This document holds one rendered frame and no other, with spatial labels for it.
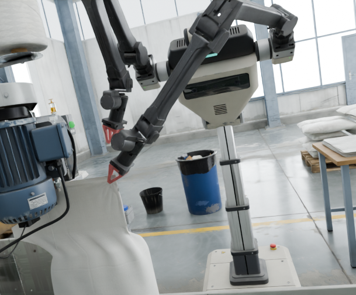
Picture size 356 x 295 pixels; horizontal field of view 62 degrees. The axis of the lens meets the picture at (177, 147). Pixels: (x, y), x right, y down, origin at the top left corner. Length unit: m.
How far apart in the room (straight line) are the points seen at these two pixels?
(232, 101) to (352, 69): 8.14
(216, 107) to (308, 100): 7.87
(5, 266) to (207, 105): 1.42
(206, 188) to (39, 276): 1.95
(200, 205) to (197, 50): 2.57
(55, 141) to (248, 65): 0.84
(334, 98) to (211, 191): 6.64
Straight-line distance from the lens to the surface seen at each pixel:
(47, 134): 0.80
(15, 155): 0.81
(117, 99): 1.14
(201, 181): 3.24
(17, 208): 0.82
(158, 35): 9.37
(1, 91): 0.79
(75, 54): 10.00
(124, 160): 1.05
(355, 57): 9.50
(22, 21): 0.95
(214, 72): 1.32
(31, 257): 1.88
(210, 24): 0.92
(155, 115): 0.98
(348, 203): 2.21
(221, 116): 1.48
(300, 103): 9.19
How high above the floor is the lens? 1.31
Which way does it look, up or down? 9 degrees down
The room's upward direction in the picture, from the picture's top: 11 degrees counter-clockwise
